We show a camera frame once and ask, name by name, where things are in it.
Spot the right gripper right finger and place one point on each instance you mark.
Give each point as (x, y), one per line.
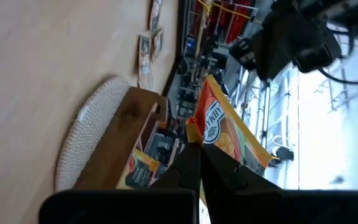
(275, 208)

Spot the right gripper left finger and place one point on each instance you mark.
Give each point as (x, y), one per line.
(120, 208)

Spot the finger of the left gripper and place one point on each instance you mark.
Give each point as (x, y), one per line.
(273, 70)
(244, 54)

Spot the orange peach tea packet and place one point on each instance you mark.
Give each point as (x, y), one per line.
(138, 171)
(222, 124)

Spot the brown wooden tea box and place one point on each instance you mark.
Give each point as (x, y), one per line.
(113, 149)

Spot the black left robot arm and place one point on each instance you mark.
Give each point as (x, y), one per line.
(356, 12)

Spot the red storage rack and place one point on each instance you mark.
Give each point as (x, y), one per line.
(228, 25)

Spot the white woven round coaster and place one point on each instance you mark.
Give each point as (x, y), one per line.
(82, 133)

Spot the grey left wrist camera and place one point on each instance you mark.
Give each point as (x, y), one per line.
(317, 59)

